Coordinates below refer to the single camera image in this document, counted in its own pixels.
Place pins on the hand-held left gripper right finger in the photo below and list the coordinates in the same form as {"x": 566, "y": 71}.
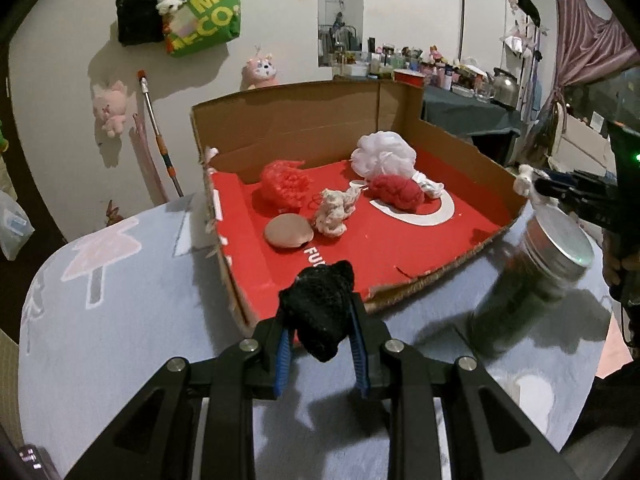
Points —
{"x": 357, "y": 355}

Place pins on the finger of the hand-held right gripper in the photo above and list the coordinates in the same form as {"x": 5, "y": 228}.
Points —
{"x": 552, "y": 192}
{"x": 555, "y": 176}

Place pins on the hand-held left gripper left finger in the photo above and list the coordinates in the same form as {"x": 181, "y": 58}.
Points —
{"x": 282, "y": 360}

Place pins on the white fluffy plush toy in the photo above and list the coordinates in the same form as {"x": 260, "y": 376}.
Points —
{"x": 523, "y": 181}

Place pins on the black knitted toy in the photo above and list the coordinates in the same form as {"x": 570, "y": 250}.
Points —
{"x": 320, "y": 305}

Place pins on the white sock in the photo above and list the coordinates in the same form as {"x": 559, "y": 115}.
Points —
{"x": 431, "y": 186}

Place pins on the cream plush toy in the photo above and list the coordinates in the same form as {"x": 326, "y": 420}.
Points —
{"x": 332, "y": 212}

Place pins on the red knitted toy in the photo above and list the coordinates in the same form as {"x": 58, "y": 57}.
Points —
{"x": 397, "y": 194}

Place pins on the cardboard box with red inside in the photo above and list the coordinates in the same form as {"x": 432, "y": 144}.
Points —
{"x": 300, "y": 125}

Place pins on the person's right hand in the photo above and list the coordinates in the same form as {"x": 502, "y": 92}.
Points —
{"x": 612, "y": 260}

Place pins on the metal kettle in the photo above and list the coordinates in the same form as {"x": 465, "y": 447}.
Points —
{"x": 504, "y": 87}

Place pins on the glass jar of green tea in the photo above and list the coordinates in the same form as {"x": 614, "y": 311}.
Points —
{"x": 525, "y": 300}

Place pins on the table with green cloth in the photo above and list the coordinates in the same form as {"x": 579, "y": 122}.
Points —
{"x": 460, "y": 115}

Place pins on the beige round puff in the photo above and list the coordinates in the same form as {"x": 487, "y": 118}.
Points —
{"x": 288, "y": 231}

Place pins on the light blue printed blanket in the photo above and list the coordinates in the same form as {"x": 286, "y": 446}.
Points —
{"x": 150, "y": 310}

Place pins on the pink curtain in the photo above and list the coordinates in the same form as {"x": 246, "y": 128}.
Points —
{"x": 580, "y": 35}

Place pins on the white cabinet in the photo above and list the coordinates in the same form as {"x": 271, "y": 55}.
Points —
{"x": 485, "y": 35}

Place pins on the cluster of bottles and figurines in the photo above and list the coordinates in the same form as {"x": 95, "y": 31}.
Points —
{"x": 440, "y": 67}

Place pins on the white mesh bath pouf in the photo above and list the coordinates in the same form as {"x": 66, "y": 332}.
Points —
{"x": 382, "y": 152}

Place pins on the red mesh bath pouf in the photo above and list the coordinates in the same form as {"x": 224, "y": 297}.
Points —
{"x": 285, "y": 185}

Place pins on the pink plush bear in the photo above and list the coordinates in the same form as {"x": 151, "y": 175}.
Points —
{"x": 260, "y": 70}

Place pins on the white plastic bag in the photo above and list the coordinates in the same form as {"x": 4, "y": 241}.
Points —
{"x": 15, "y": 227}

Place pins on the pink plush pig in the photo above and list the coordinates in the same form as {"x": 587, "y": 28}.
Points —
{"x": 111, "y": 107}

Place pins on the green tote bag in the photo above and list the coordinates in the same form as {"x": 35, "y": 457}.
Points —
{"x": 205, "y": 20}

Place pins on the green plush toy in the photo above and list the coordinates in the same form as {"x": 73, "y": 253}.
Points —
{"x": 3, "y": 137}

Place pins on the white plush dog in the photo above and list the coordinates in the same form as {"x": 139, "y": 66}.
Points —
{"x": 169, "y": 1}

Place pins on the black backpack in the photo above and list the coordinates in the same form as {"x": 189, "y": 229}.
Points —
{"x": 137, "y": 10}

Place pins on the wall mirror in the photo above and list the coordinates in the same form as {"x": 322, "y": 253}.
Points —
{"x": 340, "y": 5}

